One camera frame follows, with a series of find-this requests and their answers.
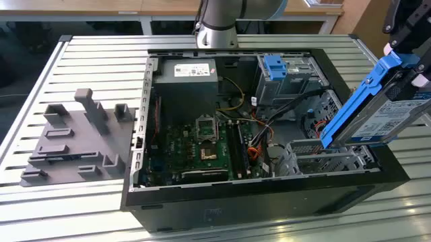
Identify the yellow wire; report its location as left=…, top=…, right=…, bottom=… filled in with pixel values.
left=217, top=77, right=245, bottom=111

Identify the wooden cabinet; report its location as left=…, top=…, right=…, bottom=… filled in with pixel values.
left=330, top=0, right=390, bottom=36

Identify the dark RAM stick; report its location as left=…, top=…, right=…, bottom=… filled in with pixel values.
left=234, top=122, right=252, bottom=176

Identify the black cable bundle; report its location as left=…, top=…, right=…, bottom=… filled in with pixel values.
left=250, top=89, right=329, bottom=147

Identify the wooden desk white frame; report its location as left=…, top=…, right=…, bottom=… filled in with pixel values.
left=0, top=0, right=344, bottom=35

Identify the white power supply label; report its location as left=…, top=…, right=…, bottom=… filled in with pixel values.
left=173, top=63, right=210, bottom=78

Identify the grey power supply unit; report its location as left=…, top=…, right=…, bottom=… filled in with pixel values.
left=152, top=58, right=220, bottom=122

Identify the green motherboard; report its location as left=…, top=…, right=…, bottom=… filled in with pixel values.
left=144, top=113, right=269, bottom=182

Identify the metal socket cover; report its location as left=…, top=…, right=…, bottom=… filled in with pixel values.
left=194, top=114, right=220, bottom=143

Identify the silver optical drive cage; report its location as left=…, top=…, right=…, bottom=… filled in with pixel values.
left=253, top=54, right=330, bottom=109

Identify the silver disk bay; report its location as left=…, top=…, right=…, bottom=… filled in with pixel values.
left=285, top=138, right=382, bottom=177

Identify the hard disk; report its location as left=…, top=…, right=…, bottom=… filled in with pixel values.
left=318, top=42, right=431, bottom=150

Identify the black expansion card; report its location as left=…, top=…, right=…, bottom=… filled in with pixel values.
left=180, top=168, right=229, bottom=184

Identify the grey parts rack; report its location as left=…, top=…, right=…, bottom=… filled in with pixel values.
left=19, top=88, right=138, bottom=188

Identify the blue drive bracket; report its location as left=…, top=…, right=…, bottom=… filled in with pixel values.
left=262, top=54, right=288, bottom=81

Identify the black open PC case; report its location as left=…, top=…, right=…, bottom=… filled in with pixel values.
left=120, top=47, right=410, bottom=232

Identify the orange wire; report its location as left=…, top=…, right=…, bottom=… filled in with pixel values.
left=246, top=118, right=273, bottom=161

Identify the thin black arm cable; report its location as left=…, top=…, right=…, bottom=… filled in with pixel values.
left=193, top=0, right=204, bottom=35

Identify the round grey speaker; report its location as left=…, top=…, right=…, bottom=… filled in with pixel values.
left=265, top=145, right=288, bottom=162

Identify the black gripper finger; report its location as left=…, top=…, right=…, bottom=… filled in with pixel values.
left=381, top=0, right=421, bottom=55
left=408, top=47, right=431, bottom=88

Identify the CPU socket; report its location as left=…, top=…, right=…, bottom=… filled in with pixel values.
left=197, top=143, right=220, bottom=162

